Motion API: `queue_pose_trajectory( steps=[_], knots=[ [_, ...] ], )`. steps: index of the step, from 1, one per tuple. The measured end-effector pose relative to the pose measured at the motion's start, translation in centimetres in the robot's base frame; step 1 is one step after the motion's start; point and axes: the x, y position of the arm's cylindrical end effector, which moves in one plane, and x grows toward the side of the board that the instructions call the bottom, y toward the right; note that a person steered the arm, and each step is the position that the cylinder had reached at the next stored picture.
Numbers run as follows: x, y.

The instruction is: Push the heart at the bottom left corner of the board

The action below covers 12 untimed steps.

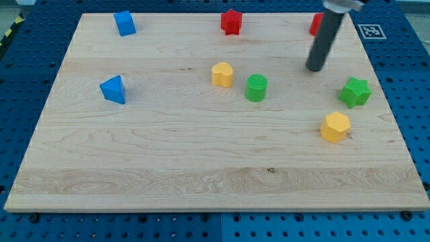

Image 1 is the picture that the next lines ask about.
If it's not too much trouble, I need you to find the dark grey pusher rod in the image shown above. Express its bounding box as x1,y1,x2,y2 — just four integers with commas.
306,9,345,72

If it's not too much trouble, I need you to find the silver rod mount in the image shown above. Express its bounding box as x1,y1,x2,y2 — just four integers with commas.
322,0,365,13

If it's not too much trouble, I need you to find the yellow heart block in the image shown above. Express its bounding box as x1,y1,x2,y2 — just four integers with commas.
211,62,234,88

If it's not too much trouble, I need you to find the wooden board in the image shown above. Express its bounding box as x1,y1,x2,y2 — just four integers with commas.
5,13,429,212

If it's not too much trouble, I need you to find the white fiducial marker tag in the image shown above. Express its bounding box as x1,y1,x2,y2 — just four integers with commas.
358,24,386,40

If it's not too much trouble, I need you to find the green star block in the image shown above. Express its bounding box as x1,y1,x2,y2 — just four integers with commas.
339,77,372,109

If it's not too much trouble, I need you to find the red star block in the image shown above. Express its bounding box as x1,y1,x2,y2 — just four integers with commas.
220,9,243,36

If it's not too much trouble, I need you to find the green cylinder block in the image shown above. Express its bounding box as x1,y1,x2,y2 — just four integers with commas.
245,74,268,102

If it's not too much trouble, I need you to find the yellow hexagon block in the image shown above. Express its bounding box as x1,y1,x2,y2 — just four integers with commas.
320,112,351,143

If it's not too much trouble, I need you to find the blue cube block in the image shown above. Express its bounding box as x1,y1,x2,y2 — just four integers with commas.
114,11,136,36

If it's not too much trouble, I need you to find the blue triangle block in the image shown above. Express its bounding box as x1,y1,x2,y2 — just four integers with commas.
99,75,126,104

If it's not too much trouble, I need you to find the yellow black hazard tape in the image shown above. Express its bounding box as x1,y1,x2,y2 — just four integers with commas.
1,12,25,48

